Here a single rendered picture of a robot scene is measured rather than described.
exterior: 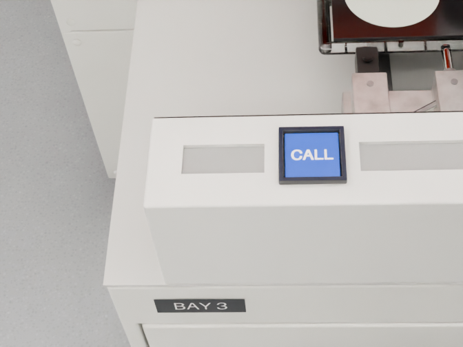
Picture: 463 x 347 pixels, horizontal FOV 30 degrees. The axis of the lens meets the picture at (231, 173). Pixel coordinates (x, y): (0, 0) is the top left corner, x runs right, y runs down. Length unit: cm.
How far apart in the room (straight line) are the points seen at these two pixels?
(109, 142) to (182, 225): 99
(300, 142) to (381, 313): 23
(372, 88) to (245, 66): 19
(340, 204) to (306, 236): 6
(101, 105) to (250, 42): 66
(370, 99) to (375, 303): 20
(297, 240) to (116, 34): 79
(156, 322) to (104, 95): 76
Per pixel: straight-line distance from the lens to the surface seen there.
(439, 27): 92
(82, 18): 146
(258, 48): 100
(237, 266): 80
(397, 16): 93
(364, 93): 84
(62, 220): 189
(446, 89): 85
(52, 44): 221
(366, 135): 75
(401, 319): 90
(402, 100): 88
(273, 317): 89
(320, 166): 72
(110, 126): 167
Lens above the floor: 156
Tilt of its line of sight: 55 degrees down
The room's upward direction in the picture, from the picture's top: 7 degrees counter-clockwise
